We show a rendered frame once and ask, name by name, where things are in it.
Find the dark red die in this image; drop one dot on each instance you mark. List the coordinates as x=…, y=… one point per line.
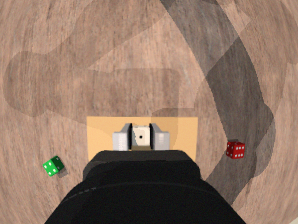
x=235, y=150

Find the green die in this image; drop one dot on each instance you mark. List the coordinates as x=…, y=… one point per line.
x=53, y=166

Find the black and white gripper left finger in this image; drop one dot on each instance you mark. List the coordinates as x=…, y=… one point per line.
x=123, y=140

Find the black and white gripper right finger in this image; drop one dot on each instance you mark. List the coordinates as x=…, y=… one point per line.
x=159, y=140

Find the white die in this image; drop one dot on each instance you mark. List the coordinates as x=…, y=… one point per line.
x=140, y=135

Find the tan square mat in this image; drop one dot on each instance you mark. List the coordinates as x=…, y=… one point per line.
x=183, y=131

